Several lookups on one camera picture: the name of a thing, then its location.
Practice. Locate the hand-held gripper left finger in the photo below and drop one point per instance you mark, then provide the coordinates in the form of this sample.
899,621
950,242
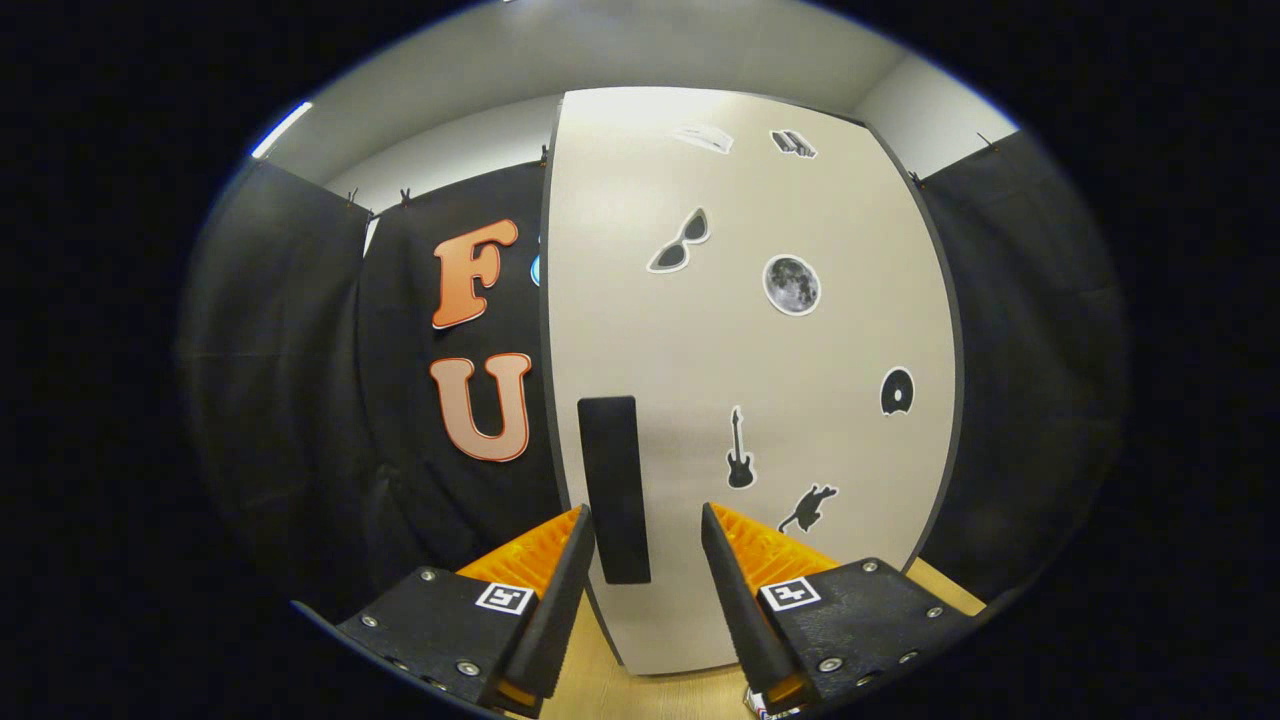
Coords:
560,620

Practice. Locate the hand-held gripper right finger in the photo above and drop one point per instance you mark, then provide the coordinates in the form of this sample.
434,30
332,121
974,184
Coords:
740,620

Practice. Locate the dark grey shoe cabinet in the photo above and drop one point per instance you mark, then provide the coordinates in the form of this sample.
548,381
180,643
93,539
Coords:
545,320

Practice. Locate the black backdrop cloth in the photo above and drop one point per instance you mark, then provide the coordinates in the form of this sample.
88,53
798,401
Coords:
300,400

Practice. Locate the row of black cloth clips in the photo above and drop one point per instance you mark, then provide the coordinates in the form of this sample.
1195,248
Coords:
405,195

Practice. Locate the ceiling light panel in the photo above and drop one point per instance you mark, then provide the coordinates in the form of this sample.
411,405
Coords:
280,130

